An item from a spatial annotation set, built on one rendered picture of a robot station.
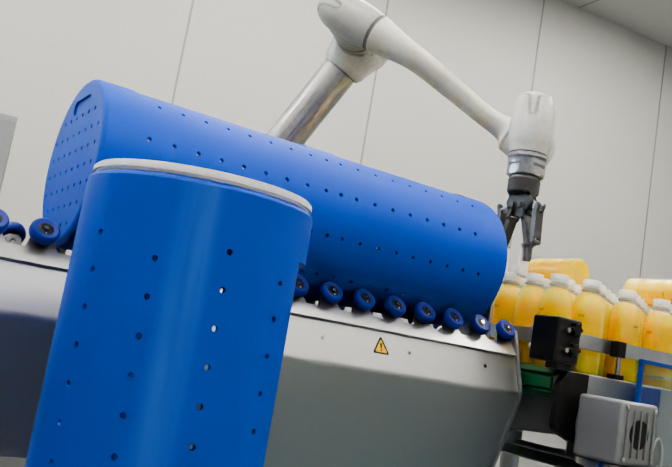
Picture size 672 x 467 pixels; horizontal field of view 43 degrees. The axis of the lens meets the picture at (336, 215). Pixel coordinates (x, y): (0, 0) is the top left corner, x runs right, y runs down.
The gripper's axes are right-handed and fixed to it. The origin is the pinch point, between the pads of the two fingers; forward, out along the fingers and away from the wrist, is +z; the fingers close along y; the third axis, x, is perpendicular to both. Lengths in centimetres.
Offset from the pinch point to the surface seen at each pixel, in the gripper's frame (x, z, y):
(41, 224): -110, 15, 13
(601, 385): 5.3, 24.5, 24.7
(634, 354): 17.6, 16.6, 22.6
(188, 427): -101, 37, 58
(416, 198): -41.5, -4.8, 13.7
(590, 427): -4.0, 32.9, 30.8
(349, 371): -52, 30, 16
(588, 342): 2.2, 16.2, 22.7
